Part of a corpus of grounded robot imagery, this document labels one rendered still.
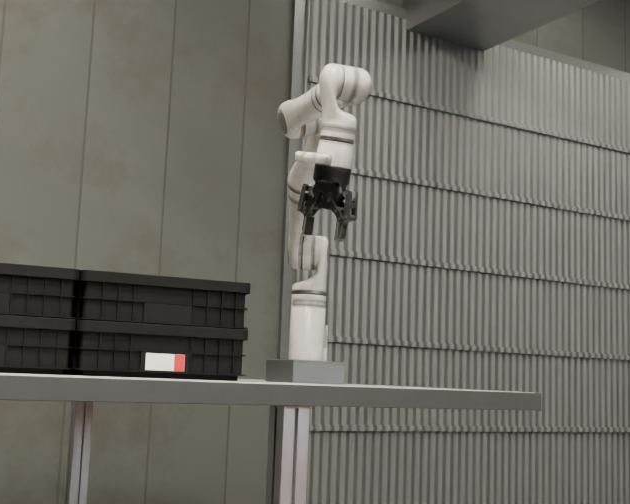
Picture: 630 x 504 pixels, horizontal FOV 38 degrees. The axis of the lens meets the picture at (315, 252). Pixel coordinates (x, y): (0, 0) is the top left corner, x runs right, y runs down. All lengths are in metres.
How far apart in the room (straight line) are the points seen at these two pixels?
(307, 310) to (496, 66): 3.53
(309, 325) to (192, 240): 2.16
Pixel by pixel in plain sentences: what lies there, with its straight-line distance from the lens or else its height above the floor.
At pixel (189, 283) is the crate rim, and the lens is 2.11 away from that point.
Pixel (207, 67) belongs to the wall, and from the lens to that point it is 4.66.
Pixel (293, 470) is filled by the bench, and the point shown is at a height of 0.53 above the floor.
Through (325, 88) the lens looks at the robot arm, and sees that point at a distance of 1.84.
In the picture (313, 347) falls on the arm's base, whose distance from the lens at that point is 2.35.
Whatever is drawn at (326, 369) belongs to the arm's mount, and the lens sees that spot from 2.35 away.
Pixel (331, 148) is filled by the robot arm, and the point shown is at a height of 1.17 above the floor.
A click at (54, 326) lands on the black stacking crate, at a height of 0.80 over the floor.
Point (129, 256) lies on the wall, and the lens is 4.32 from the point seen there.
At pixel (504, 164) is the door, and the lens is 5.55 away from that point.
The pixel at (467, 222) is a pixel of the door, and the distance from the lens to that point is 5.30.
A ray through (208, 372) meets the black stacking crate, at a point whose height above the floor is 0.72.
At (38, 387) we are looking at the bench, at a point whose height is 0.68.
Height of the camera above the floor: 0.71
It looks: 8 degrees up
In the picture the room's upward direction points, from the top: 2 degrees clockwise
